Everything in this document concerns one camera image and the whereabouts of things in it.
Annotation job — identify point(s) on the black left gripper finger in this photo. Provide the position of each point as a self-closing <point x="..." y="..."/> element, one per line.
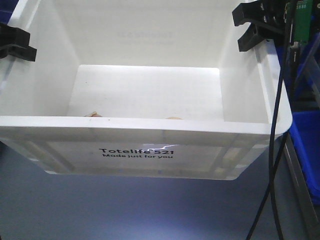
<point x="13" y="37"/>
<point x="27" y="54"/>

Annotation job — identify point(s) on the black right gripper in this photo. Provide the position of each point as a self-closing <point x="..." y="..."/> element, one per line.
<point x="260" y="13"/>

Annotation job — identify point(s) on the grey smiley plush ball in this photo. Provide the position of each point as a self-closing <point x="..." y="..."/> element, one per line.
<point x="93" y="115"/>

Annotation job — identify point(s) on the white Totelife plastic crate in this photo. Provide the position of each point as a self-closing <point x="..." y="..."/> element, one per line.
<point x="136" y="63"/>

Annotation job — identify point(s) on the yellow plush burger toy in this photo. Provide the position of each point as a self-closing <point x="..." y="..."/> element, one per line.
<point x="173" y="118"/>

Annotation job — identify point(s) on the blue bin upper right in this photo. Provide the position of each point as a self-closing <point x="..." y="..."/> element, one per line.
<point x="305" y="129"/>

